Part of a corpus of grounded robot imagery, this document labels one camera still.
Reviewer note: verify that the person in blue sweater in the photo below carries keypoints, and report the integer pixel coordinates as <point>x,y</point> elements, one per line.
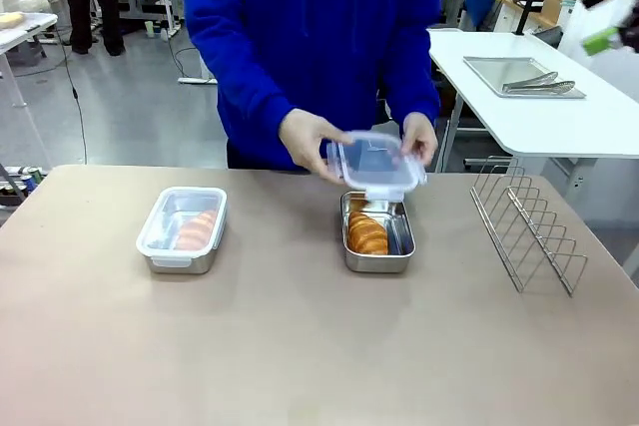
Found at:
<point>309,22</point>

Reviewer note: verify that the steel serving tongs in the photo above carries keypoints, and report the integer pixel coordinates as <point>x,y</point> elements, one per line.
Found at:
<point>539,87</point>

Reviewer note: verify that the clear plastic snap lid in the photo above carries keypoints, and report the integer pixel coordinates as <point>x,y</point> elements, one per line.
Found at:
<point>170,206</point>
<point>374,161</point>

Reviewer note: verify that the person right forearm blue sleeve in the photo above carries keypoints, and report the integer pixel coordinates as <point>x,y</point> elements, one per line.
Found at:
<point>254,102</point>

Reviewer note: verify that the steel rectangular food container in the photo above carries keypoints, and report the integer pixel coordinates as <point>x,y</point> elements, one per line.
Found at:
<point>180,266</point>
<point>374,262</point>

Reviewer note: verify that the person right hand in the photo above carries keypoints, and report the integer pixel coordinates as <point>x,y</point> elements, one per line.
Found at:
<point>304,139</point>

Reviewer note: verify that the green drink can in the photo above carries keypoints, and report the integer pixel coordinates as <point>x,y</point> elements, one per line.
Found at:
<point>35,179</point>

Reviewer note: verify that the pale round bread loaf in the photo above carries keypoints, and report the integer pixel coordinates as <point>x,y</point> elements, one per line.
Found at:
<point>11,20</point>

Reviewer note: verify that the white side table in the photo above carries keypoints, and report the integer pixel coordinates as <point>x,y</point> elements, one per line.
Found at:
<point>549,122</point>

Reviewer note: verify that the person left hand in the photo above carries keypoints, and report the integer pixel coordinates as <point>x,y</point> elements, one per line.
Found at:
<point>422,139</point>

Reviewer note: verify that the white table with bread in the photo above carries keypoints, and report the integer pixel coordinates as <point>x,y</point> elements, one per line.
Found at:
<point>25,34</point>

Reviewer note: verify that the person left forearm blue sleeve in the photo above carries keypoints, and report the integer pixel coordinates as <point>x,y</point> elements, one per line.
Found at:
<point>419,92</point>

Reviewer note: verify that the flat steel baking tray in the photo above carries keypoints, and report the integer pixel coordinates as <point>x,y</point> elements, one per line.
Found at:
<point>499,69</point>

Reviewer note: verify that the golden croissant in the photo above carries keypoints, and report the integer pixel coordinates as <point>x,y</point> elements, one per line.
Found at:
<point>367,234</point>
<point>197,231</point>

